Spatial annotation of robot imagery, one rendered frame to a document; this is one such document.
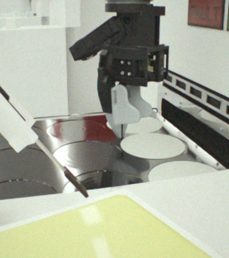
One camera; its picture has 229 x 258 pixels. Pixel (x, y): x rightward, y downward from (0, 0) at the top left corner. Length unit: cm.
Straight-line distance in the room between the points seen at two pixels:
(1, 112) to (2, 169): 29
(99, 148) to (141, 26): 19
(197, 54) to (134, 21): 17
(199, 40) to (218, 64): 7
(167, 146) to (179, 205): 28
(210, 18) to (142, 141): 23
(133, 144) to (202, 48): 21
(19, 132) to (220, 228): 15
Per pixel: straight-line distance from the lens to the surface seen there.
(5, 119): 21
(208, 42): 60
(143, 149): 53
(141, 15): 50
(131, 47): 50
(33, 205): 28
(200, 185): 31
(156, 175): 46
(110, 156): 51
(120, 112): 54
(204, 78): 61
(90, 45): 55
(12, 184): 45
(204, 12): 60
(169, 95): 72
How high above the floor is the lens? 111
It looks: 20 degrees down
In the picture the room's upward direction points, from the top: straight up
